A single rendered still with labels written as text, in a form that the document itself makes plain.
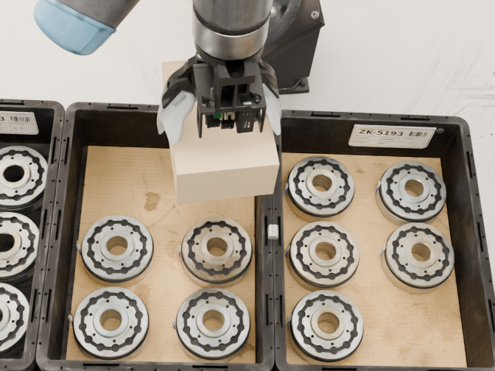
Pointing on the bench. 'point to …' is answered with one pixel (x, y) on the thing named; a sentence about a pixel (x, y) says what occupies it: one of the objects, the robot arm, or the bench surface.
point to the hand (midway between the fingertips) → (218, 121)
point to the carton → (221, 158)
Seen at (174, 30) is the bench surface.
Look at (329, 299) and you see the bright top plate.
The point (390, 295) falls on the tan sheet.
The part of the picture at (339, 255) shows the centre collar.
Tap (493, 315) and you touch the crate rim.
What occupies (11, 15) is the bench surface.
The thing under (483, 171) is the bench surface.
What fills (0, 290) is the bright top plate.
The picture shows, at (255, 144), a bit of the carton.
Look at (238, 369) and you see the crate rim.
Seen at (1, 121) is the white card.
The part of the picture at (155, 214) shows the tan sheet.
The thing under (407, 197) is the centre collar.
